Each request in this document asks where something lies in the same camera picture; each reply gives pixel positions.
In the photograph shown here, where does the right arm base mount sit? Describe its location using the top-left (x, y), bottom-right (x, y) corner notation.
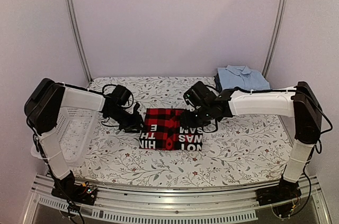
top-left (255, 179), bottom-right (301, 219)

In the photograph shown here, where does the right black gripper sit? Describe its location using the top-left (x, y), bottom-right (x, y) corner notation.
top-left (180, 105), bottom-right (212, 130)

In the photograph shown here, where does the red black plaid shirt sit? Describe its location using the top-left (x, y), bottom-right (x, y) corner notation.
top-left (139, 108), bottom-right (203, 151)

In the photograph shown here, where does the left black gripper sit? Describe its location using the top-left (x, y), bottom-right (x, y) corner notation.
top-left (108, 107), bottom-right (147, 133)

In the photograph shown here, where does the aluminium front rail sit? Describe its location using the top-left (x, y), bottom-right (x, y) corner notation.
top-left (22, 175), bottom-right (334, 223)

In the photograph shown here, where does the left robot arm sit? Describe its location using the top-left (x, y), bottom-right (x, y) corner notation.
top-left (24, 78), bottom-right (144, 200)

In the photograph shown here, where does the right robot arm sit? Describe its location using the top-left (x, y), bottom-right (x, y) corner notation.
top-left (180, 81), bottom-right (327, 201)

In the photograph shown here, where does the light blue shirt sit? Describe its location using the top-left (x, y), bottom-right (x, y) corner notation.
top-left (217, 65), bottom-right (271, 91)

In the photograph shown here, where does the right aluminium post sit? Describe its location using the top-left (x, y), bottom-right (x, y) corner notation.
top-left (262, 0), bottom-right (287, 78)

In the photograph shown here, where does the aluminium post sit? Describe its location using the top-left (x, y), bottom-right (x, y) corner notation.
top-left (262, 0), bottom-right (287, 78)
top-left (65, 0), bottom-right (93, 83)

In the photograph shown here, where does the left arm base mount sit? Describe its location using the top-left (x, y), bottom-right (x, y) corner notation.
top-left (51, 181), bottom-right (97, 205)

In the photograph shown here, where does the dark shirts stack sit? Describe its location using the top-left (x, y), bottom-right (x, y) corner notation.
top-left (214, 74), bottom-right (222, 92)

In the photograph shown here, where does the left aluminium post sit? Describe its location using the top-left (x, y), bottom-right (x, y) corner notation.
top-left (65, 0), bottom-right (93, 83)

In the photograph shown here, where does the white plastic basket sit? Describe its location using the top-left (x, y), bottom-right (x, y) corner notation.
top-left (30, 106), bottom-right (99, 168)

